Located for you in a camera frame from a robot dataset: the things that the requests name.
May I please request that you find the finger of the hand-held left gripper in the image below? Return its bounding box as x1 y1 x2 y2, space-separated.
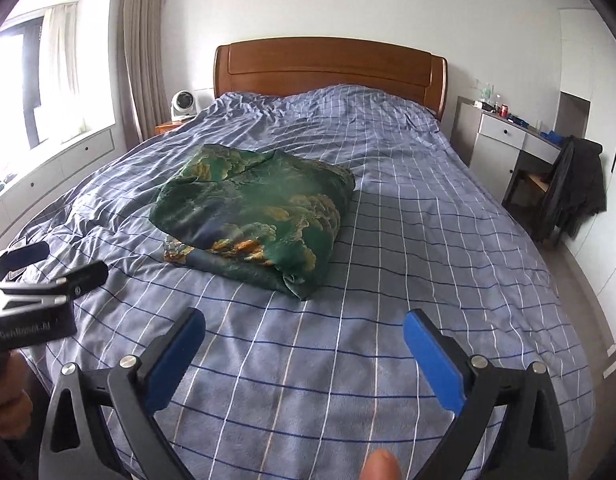
0 241 50 281
0 260 110 307

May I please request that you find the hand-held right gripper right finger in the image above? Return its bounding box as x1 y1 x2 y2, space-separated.
404 309 569 480

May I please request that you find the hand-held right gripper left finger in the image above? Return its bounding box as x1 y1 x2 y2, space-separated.
38 306 207 480

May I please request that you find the green patterned jacket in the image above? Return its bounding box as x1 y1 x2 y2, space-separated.
149 143 357 302

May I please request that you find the person's left hand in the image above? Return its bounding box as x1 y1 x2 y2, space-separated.
0 354 35 441

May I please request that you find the person's right hand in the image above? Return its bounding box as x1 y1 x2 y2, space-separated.
363 449 403 480

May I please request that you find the blue checked quilt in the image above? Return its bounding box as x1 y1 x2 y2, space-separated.
10 84 596 480

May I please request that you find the white window bench cabinet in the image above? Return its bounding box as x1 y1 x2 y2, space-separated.
0 127 116 251

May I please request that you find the wooden nightstand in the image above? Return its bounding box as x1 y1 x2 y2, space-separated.
155 119 193 136

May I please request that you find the window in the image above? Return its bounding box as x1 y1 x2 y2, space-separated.
0 0 114 186

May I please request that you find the white desk fan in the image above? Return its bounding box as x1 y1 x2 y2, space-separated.
170 90 199 122

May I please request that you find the wooden chair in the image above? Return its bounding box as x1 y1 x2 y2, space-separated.
508 165 558 246

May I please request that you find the black coat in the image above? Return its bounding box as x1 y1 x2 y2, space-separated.
532 135 608 247

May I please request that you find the white desk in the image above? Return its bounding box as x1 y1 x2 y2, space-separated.
450 96 563 211

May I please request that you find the beige curtain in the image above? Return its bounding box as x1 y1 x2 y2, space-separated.
117 0 169 148

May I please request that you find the white wardrobe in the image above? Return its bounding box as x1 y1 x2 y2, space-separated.
552 5 616 361

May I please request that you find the wooden headboard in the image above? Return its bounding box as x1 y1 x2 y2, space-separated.
213 37 449 122

